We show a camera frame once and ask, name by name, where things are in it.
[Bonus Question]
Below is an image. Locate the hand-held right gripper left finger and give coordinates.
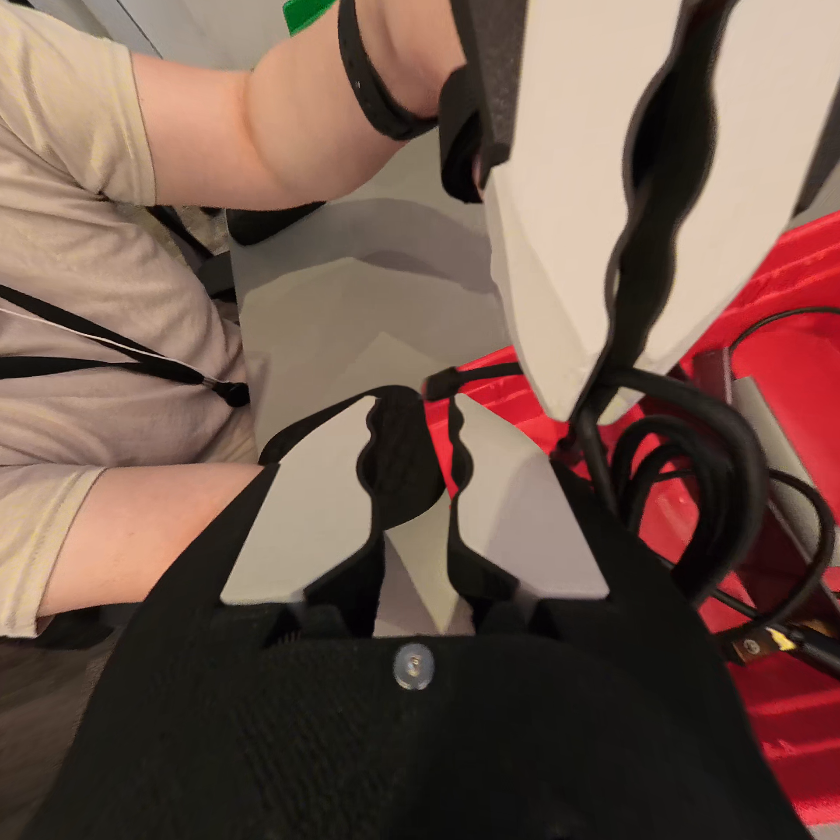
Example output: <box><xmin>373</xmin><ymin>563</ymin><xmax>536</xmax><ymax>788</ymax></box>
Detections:
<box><xmin>220</xmin><ymin>394</ymin><xmax>388</xmax><ymax>606</ymax></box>

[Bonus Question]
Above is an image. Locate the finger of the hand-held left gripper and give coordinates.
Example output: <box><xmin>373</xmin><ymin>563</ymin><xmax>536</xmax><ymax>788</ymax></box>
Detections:
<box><xmin>594</xmin><ymin>0</ymin><xmax>840</xmax><ymax>426</ymax></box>
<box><xmin>484</xmin><ymin>0</ymin><xmax>706</xmax><ymax>422</ymax></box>

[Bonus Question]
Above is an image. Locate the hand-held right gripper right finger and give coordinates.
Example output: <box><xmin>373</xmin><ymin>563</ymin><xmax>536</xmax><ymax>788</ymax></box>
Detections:
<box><xmin>446</xmin><ymin>392</ymin><xmax>611</xmax><ymax>601</ymax></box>

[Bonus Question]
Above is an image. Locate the green plastic bin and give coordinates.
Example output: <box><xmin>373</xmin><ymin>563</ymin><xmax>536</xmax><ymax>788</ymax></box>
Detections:
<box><xmin>282</xmin><ymin>0</ymin><xmax>340</xmax><ymax>38</ymax></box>

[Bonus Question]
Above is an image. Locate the black usb-c cable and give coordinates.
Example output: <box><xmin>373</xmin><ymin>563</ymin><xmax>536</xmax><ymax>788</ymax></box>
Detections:
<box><xmin>423</xmin><ymin>364</ymin><xmax>837</xmax><ymax>657</ymax></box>

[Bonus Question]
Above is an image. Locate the red plastic bin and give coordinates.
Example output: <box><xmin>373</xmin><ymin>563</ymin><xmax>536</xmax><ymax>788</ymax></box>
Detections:
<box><xmin>423</xmin><ymin>210</ymin><xmax>840</xmax><ymax>829</ymax></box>

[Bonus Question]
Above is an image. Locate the person's right forearm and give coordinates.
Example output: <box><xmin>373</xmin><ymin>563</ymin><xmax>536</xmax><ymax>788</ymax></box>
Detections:
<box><xmin>36</xmin><ymin>462</ymin><xmax>280</xmax><ymax>619</ymax></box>

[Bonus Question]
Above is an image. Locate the person's left forearm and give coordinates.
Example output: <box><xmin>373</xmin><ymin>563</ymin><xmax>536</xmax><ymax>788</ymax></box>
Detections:
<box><xmin>131</xmin><ymin>0</ymin><xmax>470</xmax><ymax>212</ymax></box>

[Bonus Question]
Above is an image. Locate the grey usb hub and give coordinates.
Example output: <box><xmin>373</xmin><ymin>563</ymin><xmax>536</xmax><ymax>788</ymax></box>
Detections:
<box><xmin>694</xmin><ymin>348</ymin><xmax>840</xmax><ymax>559</ymax></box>

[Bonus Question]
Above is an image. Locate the black wristband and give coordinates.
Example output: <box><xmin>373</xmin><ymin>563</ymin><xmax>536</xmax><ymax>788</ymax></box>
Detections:
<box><xmin>337</xmin><ymin>0</ymin><xmax>439</xmax><ymax>143</ymax></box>

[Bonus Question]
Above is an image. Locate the black connector with yellow tag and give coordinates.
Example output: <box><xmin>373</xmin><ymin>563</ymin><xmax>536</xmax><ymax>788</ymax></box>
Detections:
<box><xmin>718</xmin><ymin>620</ymin><xmax>840</xmax><ymax>681</ymax></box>

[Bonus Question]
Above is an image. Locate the person's beige shirt torso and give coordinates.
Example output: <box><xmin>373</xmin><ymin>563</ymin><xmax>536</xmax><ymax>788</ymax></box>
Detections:
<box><xmin>0</xmin><ymin>0</ymin><xmax>261</xmax><ymax>641</ymax></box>

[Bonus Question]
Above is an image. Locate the thin black cable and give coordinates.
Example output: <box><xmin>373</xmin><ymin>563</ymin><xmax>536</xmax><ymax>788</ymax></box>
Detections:
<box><xmin>728</xmin><ymin>306</ymin><xmax>840</xmax><ymax>357</ymax></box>

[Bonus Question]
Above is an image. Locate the black lanyard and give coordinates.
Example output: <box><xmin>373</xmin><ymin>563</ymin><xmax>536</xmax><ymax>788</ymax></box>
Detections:
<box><xmin>0</xmin><ymin>284</ymin><xmax>252</xmax><ymax>409</ymax></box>

